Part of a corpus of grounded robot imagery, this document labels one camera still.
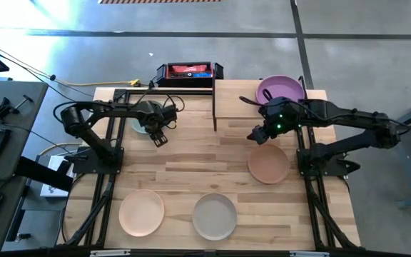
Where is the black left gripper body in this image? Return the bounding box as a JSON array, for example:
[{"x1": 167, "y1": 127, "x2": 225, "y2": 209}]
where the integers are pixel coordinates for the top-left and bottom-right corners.
[{"x1": 139, "y1": 100, "x2": 178, "y2": 133}]

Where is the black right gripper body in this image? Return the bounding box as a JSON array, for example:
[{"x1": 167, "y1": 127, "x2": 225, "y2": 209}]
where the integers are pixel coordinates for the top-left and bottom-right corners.
[{"x1": 260, "y1": 98, "x2": 301, "y2": 140}]

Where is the pale green plate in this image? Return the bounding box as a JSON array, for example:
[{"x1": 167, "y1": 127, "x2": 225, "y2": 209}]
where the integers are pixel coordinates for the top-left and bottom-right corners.
[{"x1": 130, "y1": 100, "x2": 166, "y2": 135}]

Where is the terracotta brown plate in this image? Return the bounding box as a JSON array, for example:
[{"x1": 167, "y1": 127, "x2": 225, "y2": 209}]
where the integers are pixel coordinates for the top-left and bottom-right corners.
[{"x1": 247, "y1": 143, "x2": 291, "y2": 186}]

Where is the magenta plate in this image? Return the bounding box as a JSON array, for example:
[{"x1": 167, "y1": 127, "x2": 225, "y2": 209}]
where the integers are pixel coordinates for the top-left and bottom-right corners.
[{"x1": 255, "y1": 74, "x2": 305, "y2": 106}]

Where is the peach plate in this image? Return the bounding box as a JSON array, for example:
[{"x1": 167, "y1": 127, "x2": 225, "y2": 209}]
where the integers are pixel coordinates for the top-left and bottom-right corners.
[{"x1": 118, "y1": 188, "x2": 166, "y2": 238}]

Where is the grey beige plate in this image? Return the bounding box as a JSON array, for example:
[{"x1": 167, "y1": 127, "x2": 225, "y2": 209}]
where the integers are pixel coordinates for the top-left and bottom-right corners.
[{"x1": 191, "y1": 192, "x2": 238, "y2": 241}]

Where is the black and red power station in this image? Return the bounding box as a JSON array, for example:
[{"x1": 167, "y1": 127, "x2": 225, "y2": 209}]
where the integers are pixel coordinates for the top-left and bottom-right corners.
[{"x1": 155, "y1": 61, "x2": 225, "y2": 89}]

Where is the white box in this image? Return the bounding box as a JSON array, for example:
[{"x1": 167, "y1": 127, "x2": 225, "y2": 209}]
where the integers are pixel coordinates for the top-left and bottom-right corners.
[{"x1": 39, "y1": 154, "x2": 75, "y2": 198}]

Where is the black bar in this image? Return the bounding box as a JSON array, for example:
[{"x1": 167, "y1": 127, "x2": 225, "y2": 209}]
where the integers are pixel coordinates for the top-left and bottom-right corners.
[{"x1": 14, "y1": 156, "x2": 74, "y2": 193}]

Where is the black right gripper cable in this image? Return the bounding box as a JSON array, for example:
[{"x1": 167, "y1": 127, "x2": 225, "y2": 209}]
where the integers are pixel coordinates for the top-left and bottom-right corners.
[{"x1": 239, "y1": 88, "x2": 312, "y2": 121}]

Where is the yellow extension cable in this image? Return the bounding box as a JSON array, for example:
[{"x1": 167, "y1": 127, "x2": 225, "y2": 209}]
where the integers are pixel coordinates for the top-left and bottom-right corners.
[{"x1": 54, "y1": 79, "x2": 141, "y2": 88}]

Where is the black metal rig frame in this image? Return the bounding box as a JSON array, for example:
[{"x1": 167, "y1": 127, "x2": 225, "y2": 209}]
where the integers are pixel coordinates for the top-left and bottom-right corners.
[{"x1": 56, "y1": 75, "x2": 362, "y2": 257}]

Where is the beige cable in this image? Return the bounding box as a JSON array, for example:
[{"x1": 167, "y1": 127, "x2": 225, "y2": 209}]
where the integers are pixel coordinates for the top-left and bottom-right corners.
[{"x1": 38, "y1": 141, "x2": 85, "y2": 158}]

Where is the black floor cable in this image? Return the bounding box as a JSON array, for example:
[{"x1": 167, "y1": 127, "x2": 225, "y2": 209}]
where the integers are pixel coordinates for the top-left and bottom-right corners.
[{"x1": 0, "y1": 35, "x2": 96, "y2": 99}]

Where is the silver metal bracket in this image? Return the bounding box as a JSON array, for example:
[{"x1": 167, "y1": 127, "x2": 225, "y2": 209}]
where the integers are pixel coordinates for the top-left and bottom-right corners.
[
  {"x1": 89, "y1": 249, "x2": 132, "y2": 257},
  {"x1": 289, "y1": 251, "x2": 330, "y2": 257}
]

